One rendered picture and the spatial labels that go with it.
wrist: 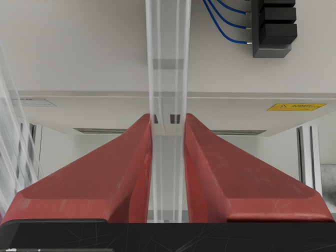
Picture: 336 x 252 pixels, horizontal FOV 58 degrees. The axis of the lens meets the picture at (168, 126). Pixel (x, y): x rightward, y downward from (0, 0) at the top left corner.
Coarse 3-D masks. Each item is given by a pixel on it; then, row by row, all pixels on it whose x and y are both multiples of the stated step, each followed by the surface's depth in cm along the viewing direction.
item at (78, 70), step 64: (0, 0) 51; (64, 0) 51; (128, 0) 51; (192, 0) 51; (320, 0) 50; (64, 64) 49; (128, 64) 49; (192, 64) 49; (256, 64) 49; (320, 64) 48; (64, 128) 88; (256, 128) 83
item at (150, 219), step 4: (148, 212) 24; (152, 212) 24; (184, 212) 24; (148, 216) 23; (152, 216) 23; (184, 216) 23; (332, 216) 23; (148, 220) 23; (152, 220) 23; (184, 220) 23; (188, 220) 23
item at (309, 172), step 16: (208, 0) 48; (256, 0) 47; (272, 0) 44; (288, 0) 44; (256, 16) 47; (272, 16) 43; (288, 16) 43; (256, 32) 46; (272, 32) 43; (288, 32) 43; (256, 48) 46; (272, 48) 45; (288, 48) 45; (32, 128) 81; (304, 128) 77; (304, 144) 76; (304, 160) 76; (304, 176) 75; (320, 176) 75; (320, 192) 74
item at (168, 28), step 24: (168, 0) 9; (168, 24) 9; (168, 48) 10; (168, 72) 10; (168, 96) 11; (168, 120) 12; (168, 144) 12; (168, 168) 13; (168, 192) 14; (168, 216) 15
